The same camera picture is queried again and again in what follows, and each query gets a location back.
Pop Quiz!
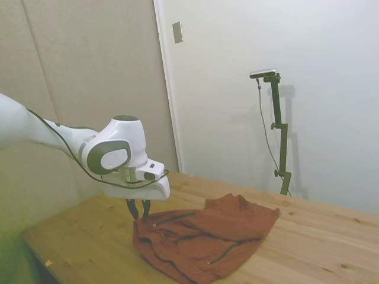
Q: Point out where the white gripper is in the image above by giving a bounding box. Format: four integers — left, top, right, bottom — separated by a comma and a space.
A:
104, 174, 171, 222

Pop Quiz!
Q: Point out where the rust brown shirt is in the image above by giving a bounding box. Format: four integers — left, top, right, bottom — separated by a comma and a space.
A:
131, 192, 281, 284

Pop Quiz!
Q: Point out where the white door frame trim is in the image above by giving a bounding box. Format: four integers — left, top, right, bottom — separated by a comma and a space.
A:
153, 0, 186, 175

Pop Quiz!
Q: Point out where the dark jointed camera stand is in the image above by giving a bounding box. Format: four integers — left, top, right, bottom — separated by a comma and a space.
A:
263, 75, 293, 196

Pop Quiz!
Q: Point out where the grey wall switch plate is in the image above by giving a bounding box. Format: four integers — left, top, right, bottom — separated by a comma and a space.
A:
172, 21, 184, 44

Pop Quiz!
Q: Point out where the silver camera on stand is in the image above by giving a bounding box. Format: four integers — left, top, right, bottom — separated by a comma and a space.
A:
249, 67, 278, 79

